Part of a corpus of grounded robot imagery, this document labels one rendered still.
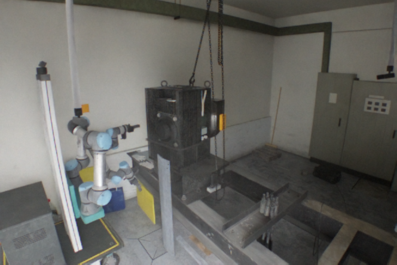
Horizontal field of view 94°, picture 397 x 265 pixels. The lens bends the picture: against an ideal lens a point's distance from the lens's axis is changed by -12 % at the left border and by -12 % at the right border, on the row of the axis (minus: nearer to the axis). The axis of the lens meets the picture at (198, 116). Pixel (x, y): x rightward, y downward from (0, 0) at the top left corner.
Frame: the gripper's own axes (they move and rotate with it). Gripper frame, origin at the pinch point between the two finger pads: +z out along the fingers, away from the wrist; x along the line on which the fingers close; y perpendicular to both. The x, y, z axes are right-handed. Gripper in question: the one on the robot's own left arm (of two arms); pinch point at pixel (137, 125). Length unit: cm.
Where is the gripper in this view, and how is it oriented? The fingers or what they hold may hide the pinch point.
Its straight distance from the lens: 211.3
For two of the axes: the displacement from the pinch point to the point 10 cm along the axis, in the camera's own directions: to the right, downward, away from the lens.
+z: 6.6, -1.7, 7.3
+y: 0.0, -9.7, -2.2
